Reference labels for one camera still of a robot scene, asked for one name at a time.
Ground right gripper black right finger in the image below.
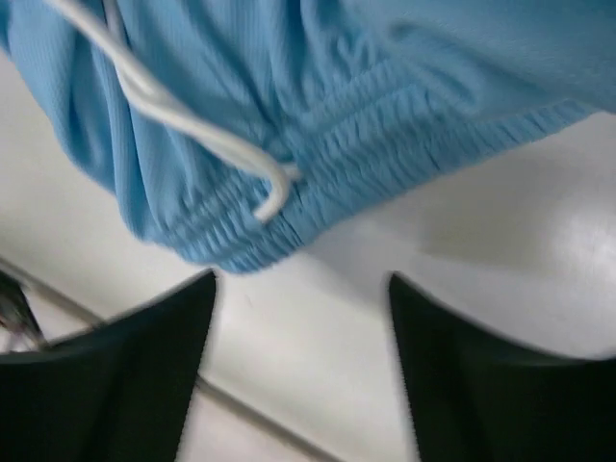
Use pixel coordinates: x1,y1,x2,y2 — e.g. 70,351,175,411
388,273,615,461

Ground light blue shorts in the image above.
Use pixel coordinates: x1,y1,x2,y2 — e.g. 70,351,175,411
1,1,615,273

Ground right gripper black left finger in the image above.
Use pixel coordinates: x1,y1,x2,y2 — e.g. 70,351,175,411
1,271,217,461

